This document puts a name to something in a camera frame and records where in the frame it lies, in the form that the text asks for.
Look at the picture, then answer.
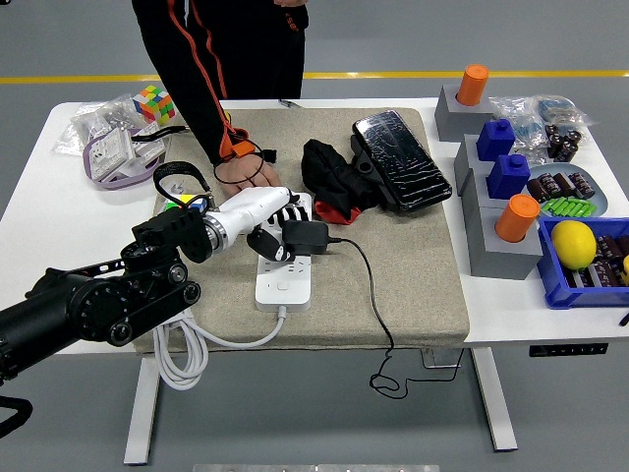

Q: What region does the person's right hand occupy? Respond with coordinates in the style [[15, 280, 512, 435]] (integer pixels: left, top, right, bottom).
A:
[[214, 157, 284, 198]]

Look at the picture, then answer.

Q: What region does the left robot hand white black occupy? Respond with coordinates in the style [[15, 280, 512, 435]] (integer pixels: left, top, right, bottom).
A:
[[218, 185, 312, 264]]

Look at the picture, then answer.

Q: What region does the black power adapter with cord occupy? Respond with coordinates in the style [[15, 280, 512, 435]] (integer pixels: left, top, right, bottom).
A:
[[283, 219, 464, 400]]

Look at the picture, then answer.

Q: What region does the white power strip with cord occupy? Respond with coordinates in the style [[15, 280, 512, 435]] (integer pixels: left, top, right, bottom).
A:
[[152, 181, 315, 392]]

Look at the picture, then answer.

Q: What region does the large twisted rubik's cube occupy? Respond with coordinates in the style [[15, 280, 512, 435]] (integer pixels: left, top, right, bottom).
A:
[[164, 194, 207, 212]]

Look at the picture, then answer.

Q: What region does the black and red fabric bundle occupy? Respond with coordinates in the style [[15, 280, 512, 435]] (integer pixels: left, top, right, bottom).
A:
[[300, 138, 389, 226]]

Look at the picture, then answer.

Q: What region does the small rubik's cube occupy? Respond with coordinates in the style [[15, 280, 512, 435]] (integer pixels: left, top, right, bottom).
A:
[[132, 84, 177, 125]]

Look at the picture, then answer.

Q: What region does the purple oval tray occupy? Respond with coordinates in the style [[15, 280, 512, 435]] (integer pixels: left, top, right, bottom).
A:
[[82, 125, 168, 192]]

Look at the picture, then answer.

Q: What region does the person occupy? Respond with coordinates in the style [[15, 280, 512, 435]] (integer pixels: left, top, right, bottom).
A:
[[131, 0, 310, 198]]

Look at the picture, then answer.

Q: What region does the black glossy rectangular case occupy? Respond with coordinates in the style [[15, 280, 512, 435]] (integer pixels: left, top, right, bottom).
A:
[[351, 108, 453, 213]]

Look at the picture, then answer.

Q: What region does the grey-brown fabric mat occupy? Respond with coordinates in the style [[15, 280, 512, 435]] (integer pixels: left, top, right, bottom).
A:
[[127, 106, 471, 354]]

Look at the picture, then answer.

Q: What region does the clear plastic bags pile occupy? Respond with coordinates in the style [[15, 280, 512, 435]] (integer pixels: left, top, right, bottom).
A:
[[53, 93, 148, 156]]

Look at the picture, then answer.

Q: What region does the grey block with square hole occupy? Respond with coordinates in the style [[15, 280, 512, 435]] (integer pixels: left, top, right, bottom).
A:
[[461, 168, 517, 242], [452, 133, 492, 198]]

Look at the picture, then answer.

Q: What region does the grey block with round hole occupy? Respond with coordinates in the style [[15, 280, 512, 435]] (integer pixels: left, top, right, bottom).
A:
[[469, 206, 544, 281], [434, 84, 495, 142]]

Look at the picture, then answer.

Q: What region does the white table leg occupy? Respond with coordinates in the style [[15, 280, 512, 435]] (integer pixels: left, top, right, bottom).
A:
[[122, 353, 161, 466], [470, 346, 519, 453]]

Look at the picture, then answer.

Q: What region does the orange cylinder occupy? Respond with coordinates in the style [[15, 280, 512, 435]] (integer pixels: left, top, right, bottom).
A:
[[457, 63, 490, 107], [494, 193, 542, 244]]

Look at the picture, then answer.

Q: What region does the blue block with knob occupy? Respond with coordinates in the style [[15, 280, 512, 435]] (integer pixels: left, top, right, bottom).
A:
[[486, 153, 532, 201], [475, 118, 516, 162]]

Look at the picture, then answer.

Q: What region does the clear bag of blue parts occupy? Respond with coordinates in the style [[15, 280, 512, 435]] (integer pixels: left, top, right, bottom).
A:
[[488, 95, 554, 166], [533, 94, 596, 127]]

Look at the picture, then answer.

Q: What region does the black capacitor cluster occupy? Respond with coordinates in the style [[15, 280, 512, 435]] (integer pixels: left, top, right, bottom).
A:
[[543, 122, 584, 163]]

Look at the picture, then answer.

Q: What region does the green battery pile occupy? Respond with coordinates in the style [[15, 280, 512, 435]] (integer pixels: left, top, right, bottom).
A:
[[540, 196, 599, 218]]

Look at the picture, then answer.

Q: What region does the yellow lemon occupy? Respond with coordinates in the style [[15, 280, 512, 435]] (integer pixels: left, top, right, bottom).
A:
[[549, 219, 599, 270]]

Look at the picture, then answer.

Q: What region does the blue plastic bin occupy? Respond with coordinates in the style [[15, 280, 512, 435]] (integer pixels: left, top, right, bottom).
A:
[[536, 215, 629, 311]]

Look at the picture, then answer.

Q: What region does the black table control panel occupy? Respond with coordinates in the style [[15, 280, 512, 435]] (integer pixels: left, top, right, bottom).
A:
[[528, 342, 609, 358]]

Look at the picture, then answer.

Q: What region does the pale blue plate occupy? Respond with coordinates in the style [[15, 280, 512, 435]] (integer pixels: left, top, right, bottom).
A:
[[523, 163, 610, 220]]

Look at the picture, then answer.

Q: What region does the dark capacitor pile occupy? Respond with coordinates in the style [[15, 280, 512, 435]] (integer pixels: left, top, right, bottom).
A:
[[564, 234, 629, 289]]

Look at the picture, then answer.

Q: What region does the orange wrist strap with cord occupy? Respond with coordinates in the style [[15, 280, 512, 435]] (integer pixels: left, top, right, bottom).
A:
[[212, 140, 279, 186]]

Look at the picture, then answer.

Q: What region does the white wall socket panel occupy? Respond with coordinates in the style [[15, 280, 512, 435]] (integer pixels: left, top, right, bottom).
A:
[[90, 128, 138, 183], [130, 139, 167, 171]]

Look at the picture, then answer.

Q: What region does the metal bracket under table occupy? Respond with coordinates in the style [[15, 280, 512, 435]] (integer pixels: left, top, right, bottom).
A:
[[421, 347, 463, 369]]

